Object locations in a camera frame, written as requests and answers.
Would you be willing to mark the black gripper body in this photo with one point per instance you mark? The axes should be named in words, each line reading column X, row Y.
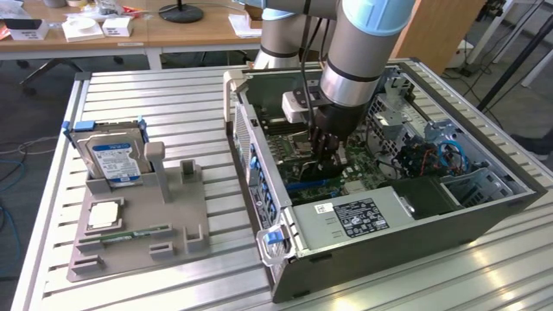
column 338, row 120

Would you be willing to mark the GPU card with metal bracket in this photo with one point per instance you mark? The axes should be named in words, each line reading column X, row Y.
column 320, row 175

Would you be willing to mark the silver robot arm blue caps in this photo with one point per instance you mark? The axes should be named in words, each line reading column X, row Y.
column 358, row 48

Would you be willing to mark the CPU socket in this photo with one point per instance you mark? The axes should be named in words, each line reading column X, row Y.
column 303, row 144

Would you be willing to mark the green motherboard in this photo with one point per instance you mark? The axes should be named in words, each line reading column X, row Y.
column 362, row 162

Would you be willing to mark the long blue expansion slot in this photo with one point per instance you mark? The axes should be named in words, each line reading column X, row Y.
column 310, row 186

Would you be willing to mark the silver chipset heatsink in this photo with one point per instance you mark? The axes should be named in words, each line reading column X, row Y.
column 356, row 188

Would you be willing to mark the perforated metal drive cage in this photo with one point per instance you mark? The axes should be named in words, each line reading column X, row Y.
column 393, row 136

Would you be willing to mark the grey power supply unit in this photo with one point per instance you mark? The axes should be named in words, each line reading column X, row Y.
column 314, row 226

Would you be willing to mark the blue case latch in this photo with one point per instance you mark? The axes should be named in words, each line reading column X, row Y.
column 273, row 239

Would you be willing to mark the white paper stack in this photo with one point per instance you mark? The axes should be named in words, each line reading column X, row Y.
column 244, row 27

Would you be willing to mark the open dark PC case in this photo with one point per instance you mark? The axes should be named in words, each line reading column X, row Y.
column 388, row 259

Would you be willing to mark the wooden cabinet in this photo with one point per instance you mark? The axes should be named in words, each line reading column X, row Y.
column 445, row 32

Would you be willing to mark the metal disk bay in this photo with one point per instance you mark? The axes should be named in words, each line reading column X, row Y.
column 488, row 184

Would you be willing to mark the brown cardboard box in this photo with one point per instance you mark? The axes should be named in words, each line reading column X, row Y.
column 252, row 12

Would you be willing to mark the black stand pole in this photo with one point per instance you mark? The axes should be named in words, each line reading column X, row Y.
column 514, row 68

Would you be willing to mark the grey printed parts rack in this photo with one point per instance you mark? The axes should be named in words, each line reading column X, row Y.
column 143, row 210

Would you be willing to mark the wooden desk white legs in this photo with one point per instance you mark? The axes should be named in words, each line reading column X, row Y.
column 181, row 32

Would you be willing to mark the dark shoe of person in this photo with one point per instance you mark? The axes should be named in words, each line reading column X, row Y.
column 533, row 144

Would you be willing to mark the black round lamp base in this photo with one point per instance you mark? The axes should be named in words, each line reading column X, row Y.
column 181, row 14

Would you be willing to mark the green RAM stick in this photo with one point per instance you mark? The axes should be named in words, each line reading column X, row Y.
column 129, row 234

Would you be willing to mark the white paper label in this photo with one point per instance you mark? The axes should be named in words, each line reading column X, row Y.
column 129, row 43

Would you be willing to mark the silver CPU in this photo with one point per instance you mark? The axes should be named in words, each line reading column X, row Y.
column 104, row 214

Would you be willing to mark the hard disk drive blue label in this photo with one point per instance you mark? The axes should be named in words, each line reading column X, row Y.
column 81, row 125

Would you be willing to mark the small white labelled box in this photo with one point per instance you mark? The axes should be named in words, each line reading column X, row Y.
column 116, row 27

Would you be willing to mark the clear plastic bag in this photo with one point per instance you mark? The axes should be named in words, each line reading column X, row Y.
column 108, row 8

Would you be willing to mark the white box round insert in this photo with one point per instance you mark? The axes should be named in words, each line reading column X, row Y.
column 81, row 32

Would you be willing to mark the black chair base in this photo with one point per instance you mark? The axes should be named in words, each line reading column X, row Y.
column 32, row 77

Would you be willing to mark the tape roll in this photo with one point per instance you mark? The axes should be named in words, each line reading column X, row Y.
column 77, row 2

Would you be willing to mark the white box black print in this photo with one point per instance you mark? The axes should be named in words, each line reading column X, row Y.
column 29, row 35

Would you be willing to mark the grey cup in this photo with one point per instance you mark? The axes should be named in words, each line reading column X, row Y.
column 53, row 3

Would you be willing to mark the black flat device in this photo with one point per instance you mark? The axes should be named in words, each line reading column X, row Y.
column 21, row 24

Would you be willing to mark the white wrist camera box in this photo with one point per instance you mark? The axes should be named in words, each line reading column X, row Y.
column 296, row 110

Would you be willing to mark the white table frame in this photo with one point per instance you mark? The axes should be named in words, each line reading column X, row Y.
column 536, row 69

